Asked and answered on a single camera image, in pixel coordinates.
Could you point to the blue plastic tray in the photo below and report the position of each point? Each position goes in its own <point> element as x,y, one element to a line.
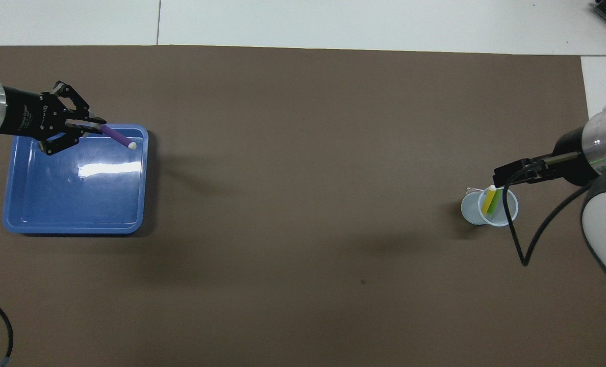
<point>78,204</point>

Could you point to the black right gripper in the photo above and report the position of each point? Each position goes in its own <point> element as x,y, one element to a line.
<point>573,158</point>

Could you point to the translucent plastic cup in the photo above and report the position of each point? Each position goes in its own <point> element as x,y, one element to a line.
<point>471,211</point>

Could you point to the brown table mat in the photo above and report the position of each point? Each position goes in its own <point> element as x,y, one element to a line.
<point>303,153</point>

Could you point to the purple marker pen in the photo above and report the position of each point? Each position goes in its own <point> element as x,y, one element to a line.
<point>117,135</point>

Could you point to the small clear tape piece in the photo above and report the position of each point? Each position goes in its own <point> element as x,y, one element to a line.
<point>470,190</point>

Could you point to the yellow marker pen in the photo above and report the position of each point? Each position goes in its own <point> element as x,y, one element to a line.
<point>488,201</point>

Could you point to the green marker pen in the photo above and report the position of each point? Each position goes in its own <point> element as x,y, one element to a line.
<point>496,201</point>

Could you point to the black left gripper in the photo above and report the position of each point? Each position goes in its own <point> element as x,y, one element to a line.
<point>32,114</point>

